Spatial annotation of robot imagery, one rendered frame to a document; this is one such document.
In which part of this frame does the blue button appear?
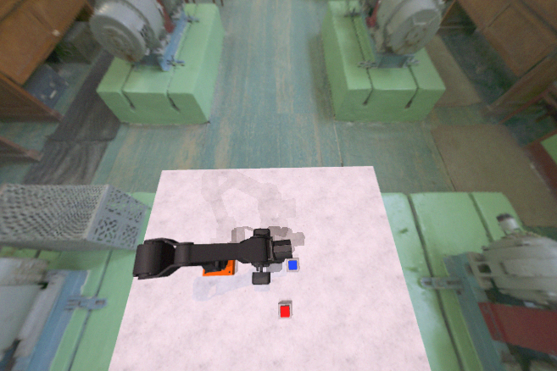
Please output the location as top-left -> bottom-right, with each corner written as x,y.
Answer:
287,258 -> 298,272

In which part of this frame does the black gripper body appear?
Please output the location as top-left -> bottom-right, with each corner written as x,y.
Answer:
252,229 -> 270,285

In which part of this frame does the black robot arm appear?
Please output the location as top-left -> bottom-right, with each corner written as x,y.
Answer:
132,234 -> 292,280

